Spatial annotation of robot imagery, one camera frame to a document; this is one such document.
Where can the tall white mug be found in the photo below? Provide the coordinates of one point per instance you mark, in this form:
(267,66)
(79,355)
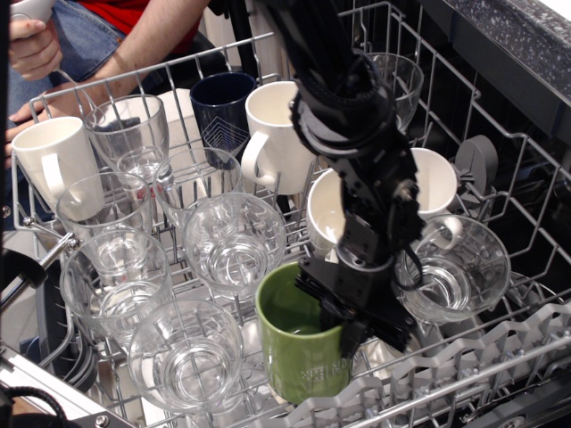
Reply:
(274,157)
(56,155)

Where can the tall white mug left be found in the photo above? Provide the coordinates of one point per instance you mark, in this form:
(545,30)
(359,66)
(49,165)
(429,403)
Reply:
(56,155)

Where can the white cup right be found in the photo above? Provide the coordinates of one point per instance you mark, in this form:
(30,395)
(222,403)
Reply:
(437,187)

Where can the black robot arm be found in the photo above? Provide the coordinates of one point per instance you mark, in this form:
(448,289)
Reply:
(345,113)

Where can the clear glass front left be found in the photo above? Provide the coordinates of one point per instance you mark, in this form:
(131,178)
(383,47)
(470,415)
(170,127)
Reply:
(115,311)

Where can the dark speckled countertop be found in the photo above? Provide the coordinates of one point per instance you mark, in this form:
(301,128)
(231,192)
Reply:
(535,33)

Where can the clear glass behind centre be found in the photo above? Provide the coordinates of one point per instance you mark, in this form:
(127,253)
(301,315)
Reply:
(187,178)

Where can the white handheld controller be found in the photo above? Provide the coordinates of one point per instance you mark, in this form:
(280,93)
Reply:
(31,10)

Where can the grey plastic rack wheel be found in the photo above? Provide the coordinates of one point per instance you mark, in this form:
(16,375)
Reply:
(477,163)

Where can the grey wire dishwasher rack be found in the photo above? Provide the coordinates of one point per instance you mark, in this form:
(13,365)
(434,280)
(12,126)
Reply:
(507,367)

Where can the dark blue mug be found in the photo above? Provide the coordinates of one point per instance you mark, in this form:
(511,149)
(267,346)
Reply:
(218,102)

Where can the clear glass middle left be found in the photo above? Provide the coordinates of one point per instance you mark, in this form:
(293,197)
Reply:
(108,213)

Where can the white cup tilted centre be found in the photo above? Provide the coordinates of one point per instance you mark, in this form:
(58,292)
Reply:
(325,217)

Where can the clear glass back left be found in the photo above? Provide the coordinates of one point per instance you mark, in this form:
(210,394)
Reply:
(131,134)

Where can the person forearm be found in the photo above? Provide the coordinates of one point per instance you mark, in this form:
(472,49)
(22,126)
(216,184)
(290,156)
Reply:
(162,26)

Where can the person hand holding controller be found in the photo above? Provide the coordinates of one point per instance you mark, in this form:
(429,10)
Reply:
(34,51)

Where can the green ceramic mug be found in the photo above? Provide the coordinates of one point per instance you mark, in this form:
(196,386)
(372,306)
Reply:
(302,360)

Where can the tall white mug centre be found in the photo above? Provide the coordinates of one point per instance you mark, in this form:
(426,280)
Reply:
(274,157)

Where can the clear glass back right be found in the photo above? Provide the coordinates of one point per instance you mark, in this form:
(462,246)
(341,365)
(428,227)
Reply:
(406,80)

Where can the person hand on rack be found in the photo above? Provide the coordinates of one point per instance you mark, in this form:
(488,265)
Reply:
(75,103)

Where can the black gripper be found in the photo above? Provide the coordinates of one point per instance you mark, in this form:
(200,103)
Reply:
(357,290)

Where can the clear glass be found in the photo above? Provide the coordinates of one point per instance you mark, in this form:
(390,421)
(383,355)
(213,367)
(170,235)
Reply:
(406,80)
(115,311)
(108,213)
(131,134)
(186,357)
(187,178)
(231,241)

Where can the black clamp with metal rod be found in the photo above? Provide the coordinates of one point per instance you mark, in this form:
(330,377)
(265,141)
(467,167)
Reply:
(27,271)

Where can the clear glass cup right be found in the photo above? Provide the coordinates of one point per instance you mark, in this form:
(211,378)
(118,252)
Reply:
(458,268)

